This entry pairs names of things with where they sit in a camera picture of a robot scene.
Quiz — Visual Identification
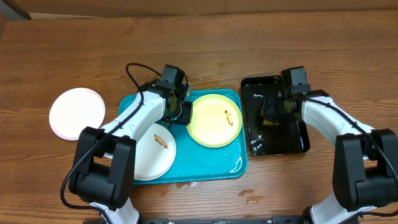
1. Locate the green rimmed plate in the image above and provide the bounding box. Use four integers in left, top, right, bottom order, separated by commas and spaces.
187, 94, 243, 148

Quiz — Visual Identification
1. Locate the white plate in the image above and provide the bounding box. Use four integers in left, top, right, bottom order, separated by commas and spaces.
49, 88, 106, 141
134, 124, 177, 181

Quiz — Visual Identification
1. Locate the green yellow sponge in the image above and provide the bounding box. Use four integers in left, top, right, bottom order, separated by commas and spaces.
263, 120, 279, 126

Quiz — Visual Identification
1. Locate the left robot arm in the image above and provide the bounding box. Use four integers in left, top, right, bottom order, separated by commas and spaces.
60, 89, 192, 223

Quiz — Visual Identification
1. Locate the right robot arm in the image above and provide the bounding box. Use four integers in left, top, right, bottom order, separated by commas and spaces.
261, 90, 397, 224

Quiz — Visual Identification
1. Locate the black rectangular tray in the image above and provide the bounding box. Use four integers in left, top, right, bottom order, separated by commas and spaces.
241, 76, 310, 156

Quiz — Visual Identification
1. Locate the teal plastic tray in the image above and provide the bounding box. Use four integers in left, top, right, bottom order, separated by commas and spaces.
118, 88, 249, 186

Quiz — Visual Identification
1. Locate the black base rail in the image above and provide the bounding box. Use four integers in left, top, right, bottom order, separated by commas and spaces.
138, 216, 310, 224

